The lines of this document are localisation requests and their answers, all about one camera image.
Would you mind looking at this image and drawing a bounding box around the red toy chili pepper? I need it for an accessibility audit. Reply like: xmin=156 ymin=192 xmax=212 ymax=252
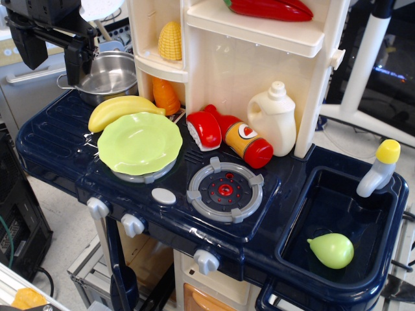
xmin=224 ymin=0 xmax=314 ymax=21

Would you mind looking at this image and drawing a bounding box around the grey toy faucet yellow cap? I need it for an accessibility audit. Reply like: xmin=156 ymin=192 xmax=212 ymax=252
xmin=357 ymin=139 xmax=401 ymax=198

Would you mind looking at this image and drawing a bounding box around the yellow toy banana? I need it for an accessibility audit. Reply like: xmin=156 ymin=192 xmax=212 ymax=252
xmin=88 ymin=95 xmax=166 ymax=133

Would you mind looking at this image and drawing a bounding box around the grey toy stove burner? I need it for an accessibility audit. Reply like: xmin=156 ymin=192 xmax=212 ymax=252
xmin=186 ymin=157 xmax=265 ymax=224

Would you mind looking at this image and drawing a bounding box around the light green plastic plate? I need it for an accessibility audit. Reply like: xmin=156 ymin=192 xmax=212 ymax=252
xmin=97 ymin=112 xmax=183 ymax=176

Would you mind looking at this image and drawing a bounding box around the grey middle stove knob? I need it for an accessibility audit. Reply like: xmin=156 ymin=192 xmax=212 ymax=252
xmin=121 ymin=214 xmax=145 ymax=238

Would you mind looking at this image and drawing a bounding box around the red toy ketchup bottle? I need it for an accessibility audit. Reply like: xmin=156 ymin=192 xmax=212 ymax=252
xmin=204 ymin=104 xmax=274 ymax=169

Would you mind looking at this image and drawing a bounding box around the green toy pear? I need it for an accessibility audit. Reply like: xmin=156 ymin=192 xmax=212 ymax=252
xmin=307 ymin=233 xmax=354 ymax=270

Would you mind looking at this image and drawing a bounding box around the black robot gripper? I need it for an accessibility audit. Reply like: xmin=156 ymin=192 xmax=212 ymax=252
xmin=5 ymin=0 xmax=97 ymax=86

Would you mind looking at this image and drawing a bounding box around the black computer tower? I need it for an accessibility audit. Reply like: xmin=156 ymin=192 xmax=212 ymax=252
xmin=1 ymin=132 xmax=53 ymax=281

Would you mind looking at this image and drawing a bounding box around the navy toy sink basin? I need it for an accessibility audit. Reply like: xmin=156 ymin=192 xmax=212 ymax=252
xmin=276 ymin=167 xmax=407 ymax=287

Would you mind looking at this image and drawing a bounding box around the cream toy kitchen shelf unit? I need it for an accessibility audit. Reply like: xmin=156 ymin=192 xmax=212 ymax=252
xmin=127 ymin=1 xmax=350 ymax=158

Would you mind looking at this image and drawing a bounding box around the red toy sushi piece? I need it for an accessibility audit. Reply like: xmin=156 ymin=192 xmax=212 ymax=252
xmin=186 ymin=111 xmax=222 ymax=152

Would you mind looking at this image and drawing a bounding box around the white metal stand frame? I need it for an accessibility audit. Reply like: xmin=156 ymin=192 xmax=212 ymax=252
xmin=320 ymin=1 xmax=414 ymax=146

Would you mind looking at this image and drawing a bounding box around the yellow toy corn cob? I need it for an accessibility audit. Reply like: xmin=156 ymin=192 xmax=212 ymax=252
xmin=158 ymin=21 xmax=182 ymax=61

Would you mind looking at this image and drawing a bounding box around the orange toy carrot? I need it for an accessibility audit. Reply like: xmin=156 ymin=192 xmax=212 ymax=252
xmin=152 ymin=77 xmax=181 ymax=116

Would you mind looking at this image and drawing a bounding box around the grey oval button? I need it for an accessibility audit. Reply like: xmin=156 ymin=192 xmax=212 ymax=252
xmin=151 ymin=188 xmax=176 ymax=205

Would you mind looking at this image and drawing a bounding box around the grey right stove knob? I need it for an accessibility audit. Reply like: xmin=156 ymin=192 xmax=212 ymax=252
xmin=193 ymin=249 xmax=220 ymax=275

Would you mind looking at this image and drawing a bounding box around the grey stove knob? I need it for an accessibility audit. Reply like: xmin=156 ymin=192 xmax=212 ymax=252
xmin=193 ymin=249 xmax=220 ymax=275
xmin=87 ymin=197 xmax=110 ymax=220
xmin=121 ymin=214 xmax=145 ymax=238

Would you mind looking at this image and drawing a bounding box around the cream toy detergent jug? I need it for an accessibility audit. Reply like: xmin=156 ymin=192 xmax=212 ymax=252
xmin=247 ymin=81 xmax=296 ymax=157

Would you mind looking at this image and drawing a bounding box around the grey burner under plate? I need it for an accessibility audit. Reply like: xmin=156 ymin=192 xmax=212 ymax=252
xmin=111 ymin=160 xmax=176 ymax=185

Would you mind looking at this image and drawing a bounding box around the navy toy kitchen counter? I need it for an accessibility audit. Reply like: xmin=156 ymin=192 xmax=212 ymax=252
xmin=16 ymin=92 xmax=409 ymax=310

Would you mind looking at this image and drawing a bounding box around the grey left stove knob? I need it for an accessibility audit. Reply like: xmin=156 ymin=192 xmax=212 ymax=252
xmin=87 ymin=197 xmax=110 ymax=220

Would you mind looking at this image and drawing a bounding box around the small steel pot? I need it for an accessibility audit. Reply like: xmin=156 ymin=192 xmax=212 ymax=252
xmin=56 ymin=51 xmax=138 ymax=106

